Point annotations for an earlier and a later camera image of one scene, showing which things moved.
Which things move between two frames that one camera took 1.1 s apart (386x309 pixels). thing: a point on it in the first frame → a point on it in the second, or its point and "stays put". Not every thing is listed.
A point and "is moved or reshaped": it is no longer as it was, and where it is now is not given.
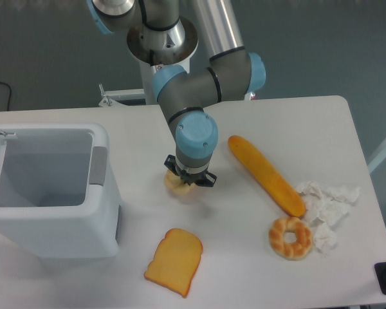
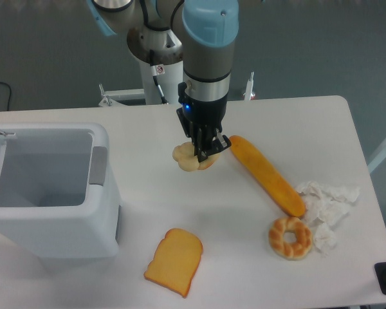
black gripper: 191,178 → 201,120
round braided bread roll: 174,182 is moved or reshaped
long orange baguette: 268,177 stays put
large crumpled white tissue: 329,205 stays put
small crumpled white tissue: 325,238 stays put
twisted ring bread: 289,251 stays put
